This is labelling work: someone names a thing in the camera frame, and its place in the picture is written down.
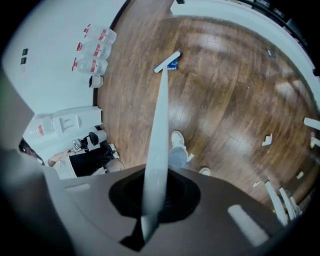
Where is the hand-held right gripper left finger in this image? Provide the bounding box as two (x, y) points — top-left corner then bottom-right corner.
(44, 163), (147, 256)

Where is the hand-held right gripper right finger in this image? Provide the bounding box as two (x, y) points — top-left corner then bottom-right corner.
(144, 164), (286, 256)

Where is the white broom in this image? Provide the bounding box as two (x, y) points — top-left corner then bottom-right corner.
(140, 50), (185, 245)

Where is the white table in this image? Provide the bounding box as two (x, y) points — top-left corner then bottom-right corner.
(264, 116), (320, 226)
(278, 186), (303, 221)

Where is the person's blue jeans leg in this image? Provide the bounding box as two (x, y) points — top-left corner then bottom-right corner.
(167, 146), (188, 168)

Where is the person's left shoe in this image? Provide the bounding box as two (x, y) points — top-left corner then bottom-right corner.
(171, 130), (186, 149)

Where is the white water dispenser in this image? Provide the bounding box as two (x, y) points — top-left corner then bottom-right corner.
(23, 106), (103, 151)

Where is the inverted clear dispenser jug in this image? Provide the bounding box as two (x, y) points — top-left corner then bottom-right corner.
(27, 117), (55, 138)

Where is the small white bin black liner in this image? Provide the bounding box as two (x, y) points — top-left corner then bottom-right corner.
(88, 74), (104, 89)

